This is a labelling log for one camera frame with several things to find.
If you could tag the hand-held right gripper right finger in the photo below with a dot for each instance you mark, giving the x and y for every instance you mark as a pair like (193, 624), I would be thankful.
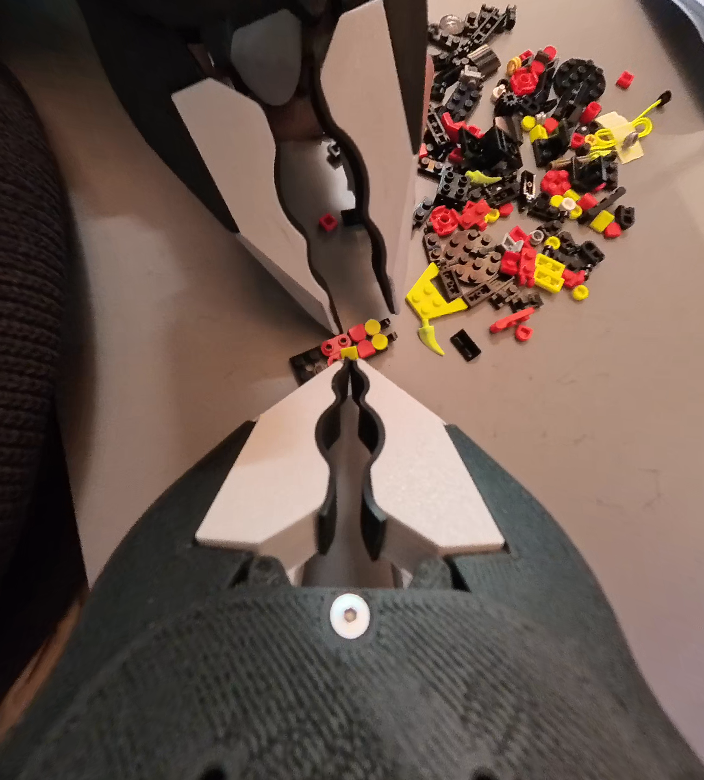
(431, 481)

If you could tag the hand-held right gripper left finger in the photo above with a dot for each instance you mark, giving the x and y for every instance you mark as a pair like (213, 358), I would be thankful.
(254, 481)

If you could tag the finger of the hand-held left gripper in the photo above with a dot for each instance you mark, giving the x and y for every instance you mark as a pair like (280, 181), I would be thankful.
(236, 158)
(376, 152)

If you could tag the partly built lego model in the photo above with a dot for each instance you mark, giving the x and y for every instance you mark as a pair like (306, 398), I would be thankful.
(365, 348)

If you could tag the small yellow lego piece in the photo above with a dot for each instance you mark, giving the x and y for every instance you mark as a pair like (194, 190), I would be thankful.
(348, 353)

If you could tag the small red square lego brick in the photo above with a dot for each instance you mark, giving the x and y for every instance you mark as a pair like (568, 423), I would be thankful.
(327, 221)

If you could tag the black flat lego tile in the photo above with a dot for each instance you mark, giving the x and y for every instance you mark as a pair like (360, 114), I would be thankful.
(465, 345)

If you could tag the yellow-green lego claw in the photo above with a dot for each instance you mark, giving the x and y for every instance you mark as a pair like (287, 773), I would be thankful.
(430, 338)

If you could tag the pile of loose lego pieces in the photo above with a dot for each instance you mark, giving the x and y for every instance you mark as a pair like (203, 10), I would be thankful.
(510, 262)

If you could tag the small red rounded lego piece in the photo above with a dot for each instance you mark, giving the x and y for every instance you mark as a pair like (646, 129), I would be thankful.
(523, 333)

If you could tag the long red lego plate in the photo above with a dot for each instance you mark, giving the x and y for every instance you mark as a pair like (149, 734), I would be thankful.
(510, 320)

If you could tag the red lego stud plate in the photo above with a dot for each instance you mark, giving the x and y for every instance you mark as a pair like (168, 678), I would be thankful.
(625, 79)

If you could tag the person's dark knit clothing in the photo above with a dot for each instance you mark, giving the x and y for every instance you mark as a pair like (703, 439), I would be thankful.
(10, 304)

